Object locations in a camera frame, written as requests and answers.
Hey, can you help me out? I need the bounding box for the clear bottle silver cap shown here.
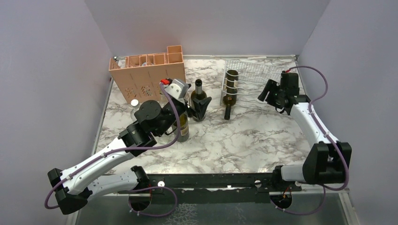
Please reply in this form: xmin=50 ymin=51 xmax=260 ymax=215
xmin=130 ymin=99 xmax=140 ymax=121

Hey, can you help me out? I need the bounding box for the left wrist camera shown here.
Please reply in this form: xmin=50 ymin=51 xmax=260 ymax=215
xmin=161 ymin=78 xmax=191 ymax=100

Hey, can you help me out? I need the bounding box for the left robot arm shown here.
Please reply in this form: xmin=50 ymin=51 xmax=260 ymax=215
xmin=47 ymin=79 xmax=212 ymax=215

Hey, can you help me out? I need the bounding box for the peach plastic crate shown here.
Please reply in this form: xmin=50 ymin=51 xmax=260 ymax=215
xmin=109 ymin=45 xmax=186 ymax=104

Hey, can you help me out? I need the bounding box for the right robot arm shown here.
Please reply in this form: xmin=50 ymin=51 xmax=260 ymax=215
xmin=266 ymin=71 xmax=352 ymax=191

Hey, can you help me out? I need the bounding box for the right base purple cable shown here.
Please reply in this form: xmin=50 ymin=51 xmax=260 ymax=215
xmin=269 ymin=186 xmax=327 ymax=216

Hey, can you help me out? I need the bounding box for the green wine bottle silver neck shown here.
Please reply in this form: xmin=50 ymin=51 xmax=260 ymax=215
xmin=190 ymin=79 xmax=207 ymax=122

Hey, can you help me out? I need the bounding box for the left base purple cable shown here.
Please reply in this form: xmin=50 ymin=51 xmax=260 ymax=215
xmin=128 ymin=185 xmax=178 ymax=218

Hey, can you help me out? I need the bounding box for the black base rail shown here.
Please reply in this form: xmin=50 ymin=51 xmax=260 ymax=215
xmin=102 ymin=172 xmax=312 ymax=206

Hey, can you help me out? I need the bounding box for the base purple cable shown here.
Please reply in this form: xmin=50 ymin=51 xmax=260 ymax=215
xmin=128 ymin=185 xmax=178 ymax=218
xmin=269 ymin=186 xmax=327 ymax=216

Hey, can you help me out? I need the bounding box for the green Primitivo wine bottle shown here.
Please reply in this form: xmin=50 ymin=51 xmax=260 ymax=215
xmin=177 ymin=113 xmax=190 ymax=142

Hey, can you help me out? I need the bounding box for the white wire wine rack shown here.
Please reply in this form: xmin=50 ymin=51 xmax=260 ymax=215
xmin=220 ymin=58 xmax=297 ymax=108

